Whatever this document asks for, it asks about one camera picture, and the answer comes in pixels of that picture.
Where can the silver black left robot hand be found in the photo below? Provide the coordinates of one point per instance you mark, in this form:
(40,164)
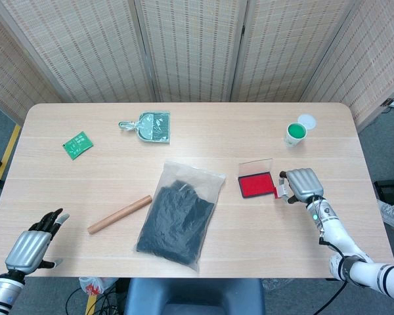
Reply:
(28,251)

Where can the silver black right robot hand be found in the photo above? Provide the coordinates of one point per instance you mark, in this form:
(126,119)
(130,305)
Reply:
(305,185)

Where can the red and white stamp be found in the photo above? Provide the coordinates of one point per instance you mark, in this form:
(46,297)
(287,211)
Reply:
(282,189)

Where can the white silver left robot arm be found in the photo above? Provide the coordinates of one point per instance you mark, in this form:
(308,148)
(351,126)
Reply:
(0,292)

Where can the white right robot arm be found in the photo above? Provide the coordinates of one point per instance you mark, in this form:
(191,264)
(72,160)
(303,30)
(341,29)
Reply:
(331,226)

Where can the red ink pad box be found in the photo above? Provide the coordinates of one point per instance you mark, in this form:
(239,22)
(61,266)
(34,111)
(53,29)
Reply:
(254,185)

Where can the paper cup with green inside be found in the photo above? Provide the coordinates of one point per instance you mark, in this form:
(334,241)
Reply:
(295,131)

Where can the white round cup lid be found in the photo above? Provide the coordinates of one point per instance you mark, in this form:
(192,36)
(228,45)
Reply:
(310,120)

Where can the red white plastic bag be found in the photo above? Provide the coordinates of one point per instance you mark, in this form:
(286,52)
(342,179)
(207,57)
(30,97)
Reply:
(93,285)

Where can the black box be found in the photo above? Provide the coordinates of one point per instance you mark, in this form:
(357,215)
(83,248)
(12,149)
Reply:
(389,193)

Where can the wooden rolling pin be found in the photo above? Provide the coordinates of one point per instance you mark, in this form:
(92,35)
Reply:
(118,215)

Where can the small green packet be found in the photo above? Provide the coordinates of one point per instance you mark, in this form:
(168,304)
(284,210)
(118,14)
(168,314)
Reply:
(78,146)

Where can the clear bag with dark cloth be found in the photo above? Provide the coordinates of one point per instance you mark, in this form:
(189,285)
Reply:
(174,223)

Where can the woven folding screen panel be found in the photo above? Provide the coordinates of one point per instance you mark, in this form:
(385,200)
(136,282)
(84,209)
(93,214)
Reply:
(190,49)
(85,49)
(374,65)
(292,49)
(6,65)

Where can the blue chair seat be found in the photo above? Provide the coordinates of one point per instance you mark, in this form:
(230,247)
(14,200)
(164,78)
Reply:
(193,295)

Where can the green dustpan set in wrap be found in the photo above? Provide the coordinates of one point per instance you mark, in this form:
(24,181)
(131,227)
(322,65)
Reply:
(154,126)

